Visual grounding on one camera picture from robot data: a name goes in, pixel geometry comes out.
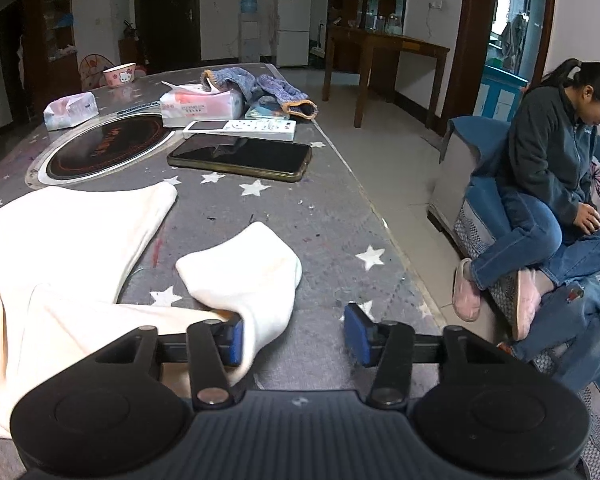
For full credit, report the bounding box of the water dispenser with bottle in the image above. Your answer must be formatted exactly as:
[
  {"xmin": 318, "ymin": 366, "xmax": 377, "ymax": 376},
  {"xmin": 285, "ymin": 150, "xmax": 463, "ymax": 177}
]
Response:
[{"xmin": 238, "ymin": 0, "xmax": 261, "ymax": 63}]

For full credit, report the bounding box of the white refrigerator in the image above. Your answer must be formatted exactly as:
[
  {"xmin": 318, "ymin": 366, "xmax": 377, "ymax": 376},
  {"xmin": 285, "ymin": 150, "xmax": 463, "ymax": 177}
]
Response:
[{"xmin": 274, "ymin": 0, "xmax": 312, "ymax": 67}]

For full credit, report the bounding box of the blue knitted cloth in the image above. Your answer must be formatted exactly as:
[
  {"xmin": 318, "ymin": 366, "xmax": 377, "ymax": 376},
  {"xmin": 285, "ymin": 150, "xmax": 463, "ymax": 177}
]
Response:
[{"xmin": 200, "ymin": 66, "xmax": 318, "ymax": 120}]

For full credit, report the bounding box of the seated person in jeans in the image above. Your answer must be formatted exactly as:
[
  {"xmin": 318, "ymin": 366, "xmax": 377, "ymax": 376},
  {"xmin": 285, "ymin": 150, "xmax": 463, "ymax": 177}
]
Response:
[{"xmin": 452, "ymin": 58, "xmax": 600, "ymax": 339}]

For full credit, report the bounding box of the cream sweatshirt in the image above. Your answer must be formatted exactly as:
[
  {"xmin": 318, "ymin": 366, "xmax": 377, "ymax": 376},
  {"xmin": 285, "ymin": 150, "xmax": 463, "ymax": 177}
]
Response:
[{"xmin": 0, "ymin": 182, "xmax": 302, "ymax": 439}]

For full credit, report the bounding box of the white power strip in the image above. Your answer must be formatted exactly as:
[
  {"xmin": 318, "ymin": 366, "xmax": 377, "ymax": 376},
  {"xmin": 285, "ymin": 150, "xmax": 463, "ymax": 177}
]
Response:
[{"xmin": 182, "ymin": 119, "xmax": 297, "ymax": 142}]

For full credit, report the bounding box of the blue sofa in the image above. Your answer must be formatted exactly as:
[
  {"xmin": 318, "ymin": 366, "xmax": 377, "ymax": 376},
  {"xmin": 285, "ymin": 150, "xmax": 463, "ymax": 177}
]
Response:
[{"xmin": 428, "ymin": 116, "xmax": 600, "ymax": 479}]

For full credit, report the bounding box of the pink tissue box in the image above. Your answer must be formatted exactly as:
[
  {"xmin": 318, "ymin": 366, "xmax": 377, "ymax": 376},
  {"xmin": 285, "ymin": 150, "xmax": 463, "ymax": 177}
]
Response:
[{"xmin": 159, "ymin": 81, "xmax": 244, "ymax": 129}]

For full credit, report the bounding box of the black smartphone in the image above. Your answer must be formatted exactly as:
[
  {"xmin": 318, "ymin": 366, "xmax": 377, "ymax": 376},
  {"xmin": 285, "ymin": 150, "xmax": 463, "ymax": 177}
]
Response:
[{"xmin": 166, "ymin": 133, "xmax": 312, "ymax": 182}]

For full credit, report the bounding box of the folding fan decoration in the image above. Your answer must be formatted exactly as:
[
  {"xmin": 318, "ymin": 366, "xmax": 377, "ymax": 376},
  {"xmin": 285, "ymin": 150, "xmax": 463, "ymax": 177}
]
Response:
[{"xmin": 78, "ymin": 54, "xmax": 150, "ymax": 92}]

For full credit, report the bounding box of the dark wooden side table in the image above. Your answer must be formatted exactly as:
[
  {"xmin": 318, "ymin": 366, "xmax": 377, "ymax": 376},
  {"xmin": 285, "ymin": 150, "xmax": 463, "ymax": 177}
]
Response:
[{"xmin": 322, "ymin": 25, "xmax": 450, "ymax": 129}]

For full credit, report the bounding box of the round induction cooktop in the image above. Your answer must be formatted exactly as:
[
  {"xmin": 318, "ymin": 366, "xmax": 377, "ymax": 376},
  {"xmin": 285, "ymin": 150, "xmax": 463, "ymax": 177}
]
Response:
[{"xmin": 24, "ymin": 112, "xmax": 182, "ymax": 188}]

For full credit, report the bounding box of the soft tissue pack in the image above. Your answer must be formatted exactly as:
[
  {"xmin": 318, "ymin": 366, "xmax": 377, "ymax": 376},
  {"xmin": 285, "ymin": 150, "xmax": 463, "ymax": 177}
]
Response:
[{"xmin": 43, "ymin": 92, "xmax": 99, "ymax": 131}]

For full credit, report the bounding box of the pink cartoon bowl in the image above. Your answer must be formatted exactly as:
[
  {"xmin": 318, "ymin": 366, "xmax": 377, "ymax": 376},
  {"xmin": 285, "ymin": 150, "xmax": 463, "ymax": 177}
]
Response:
[{"xmin": 102, "ymin": 63, "xmax": 136, "ymax": 88}]

